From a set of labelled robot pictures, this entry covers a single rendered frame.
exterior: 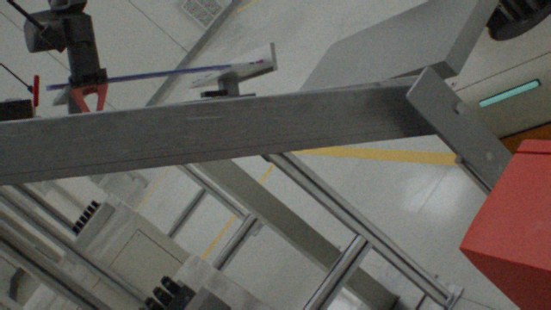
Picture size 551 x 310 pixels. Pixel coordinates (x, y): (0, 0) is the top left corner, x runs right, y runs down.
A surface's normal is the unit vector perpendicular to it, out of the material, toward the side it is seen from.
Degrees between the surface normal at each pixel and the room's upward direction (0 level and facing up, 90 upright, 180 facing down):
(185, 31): 90
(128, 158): 90
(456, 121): 90
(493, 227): 1
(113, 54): 90
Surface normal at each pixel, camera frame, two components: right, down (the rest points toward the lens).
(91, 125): 0.36, 0.04
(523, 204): -0.72, -0.62
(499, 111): -0.44, 0.75
